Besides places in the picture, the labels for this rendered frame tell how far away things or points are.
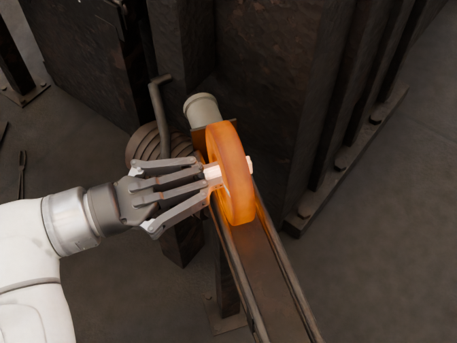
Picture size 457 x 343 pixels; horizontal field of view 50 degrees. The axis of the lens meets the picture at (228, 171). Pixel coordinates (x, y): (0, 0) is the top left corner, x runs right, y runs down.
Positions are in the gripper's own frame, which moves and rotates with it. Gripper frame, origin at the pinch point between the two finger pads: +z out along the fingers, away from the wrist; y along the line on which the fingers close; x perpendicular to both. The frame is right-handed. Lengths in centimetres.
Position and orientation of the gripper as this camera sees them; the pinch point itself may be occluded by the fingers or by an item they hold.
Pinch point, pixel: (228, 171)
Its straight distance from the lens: 72.4
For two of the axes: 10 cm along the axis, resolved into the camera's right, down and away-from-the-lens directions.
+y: 3.0, 8.1, -5.0
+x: -0.8, -5.1, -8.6
